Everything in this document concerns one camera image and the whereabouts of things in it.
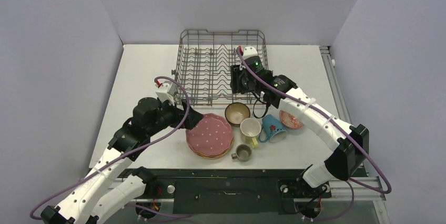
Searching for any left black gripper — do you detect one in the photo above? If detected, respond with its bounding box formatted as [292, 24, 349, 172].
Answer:
[147, 97, 202, 137]

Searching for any dark brown glazed bowl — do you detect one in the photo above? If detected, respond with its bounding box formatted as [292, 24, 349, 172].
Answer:
[224, 102, 251, 127]

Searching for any grey wire dish rack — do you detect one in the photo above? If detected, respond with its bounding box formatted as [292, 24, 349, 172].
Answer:
[171, 29, 268, 106]

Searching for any blue handled white mug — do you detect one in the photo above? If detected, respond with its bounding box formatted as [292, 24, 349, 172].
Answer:
[259, 115, 288, 143]

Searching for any orange patterned small bowl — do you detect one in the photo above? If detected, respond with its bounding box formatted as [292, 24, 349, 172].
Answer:
[279, 110, 304, 129]

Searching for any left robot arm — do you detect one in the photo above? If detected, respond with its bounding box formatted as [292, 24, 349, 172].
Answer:
[40, 97, 204, 223]

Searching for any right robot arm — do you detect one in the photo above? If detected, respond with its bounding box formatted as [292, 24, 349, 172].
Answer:
[230, 47, 369, 196]

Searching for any pink polka dot plate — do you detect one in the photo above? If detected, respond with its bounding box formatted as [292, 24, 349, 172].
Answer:
[186, 113, 234, 156]

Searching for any yellow plate under pink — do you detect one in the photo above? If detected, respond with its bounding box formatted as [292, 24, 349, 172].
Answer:
[193, 146, 232, 159]

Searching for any yellow green mug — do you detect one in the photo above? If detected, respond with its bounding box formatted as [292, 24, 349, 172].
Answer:
[239, 118, 262, 148]

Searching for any small grey cup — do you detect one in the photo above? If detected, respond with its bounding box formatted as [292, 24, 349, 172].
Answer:
[231, 144, 252, 162]

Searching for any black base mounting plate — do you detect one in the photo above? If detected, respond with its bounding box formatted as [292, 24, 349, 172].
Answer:
[136, 169, 331, 214]

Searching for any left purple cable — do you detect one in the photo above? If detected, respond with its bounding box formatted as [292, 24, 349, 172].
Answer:
[29, 76, 191, 220]

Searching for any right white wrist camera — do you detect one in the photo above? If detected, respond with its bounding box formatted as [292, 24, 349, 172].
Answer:
[237, 46, 258, 59]

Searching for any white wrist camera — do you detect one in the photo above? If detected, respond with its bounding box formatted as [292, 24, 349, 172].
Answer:
[155, 80, 178, 106]
[237, 46, 258, 59]

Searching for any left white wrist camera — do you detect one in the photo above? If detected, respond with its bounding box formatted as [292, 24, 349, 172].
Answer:
[155, 80, 178, 106]

